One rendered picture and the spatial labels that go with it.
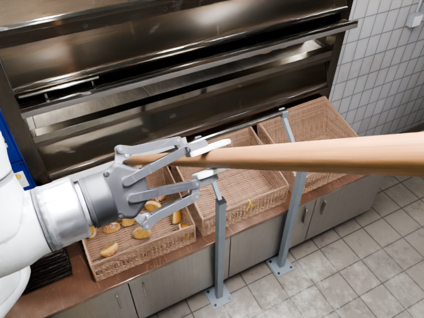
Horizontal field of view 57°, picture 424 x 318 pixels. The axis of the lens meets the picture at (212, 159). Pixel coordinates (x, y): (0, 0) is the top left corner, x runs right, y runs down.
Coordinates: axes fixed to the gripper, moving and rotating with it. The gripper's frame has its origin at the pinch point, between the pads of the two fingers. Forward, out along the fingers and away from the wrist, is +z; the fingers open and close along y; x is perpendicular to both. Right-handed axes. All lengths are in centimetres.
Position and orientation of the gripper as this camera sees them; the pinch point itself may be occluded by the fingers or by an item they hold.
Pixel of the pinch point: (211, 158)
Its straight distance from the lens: 62.0
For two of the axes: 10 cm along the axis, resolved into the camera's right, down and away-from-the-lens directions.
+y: 3.0, 9.5, 1.1
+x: 3.6, 0.0, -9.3
